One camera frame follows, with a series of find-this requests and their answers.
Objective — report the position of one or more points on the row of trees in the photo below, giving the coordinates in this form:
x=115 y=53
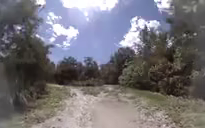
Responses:
x=86 y=71

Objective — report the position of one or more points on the gravel dirt track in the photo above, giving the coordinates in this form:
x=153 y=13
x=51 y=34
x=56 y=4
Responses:
x=103 y=111

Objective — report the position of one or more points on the dense trees and brush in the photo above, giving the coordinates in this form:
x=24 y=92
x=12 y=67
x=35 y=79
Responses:
x=16 y=56
x=170 y=60

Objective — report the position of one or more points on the grass and weeds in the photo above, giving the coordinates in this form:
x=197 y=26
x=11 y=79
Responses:
x=183 y=108

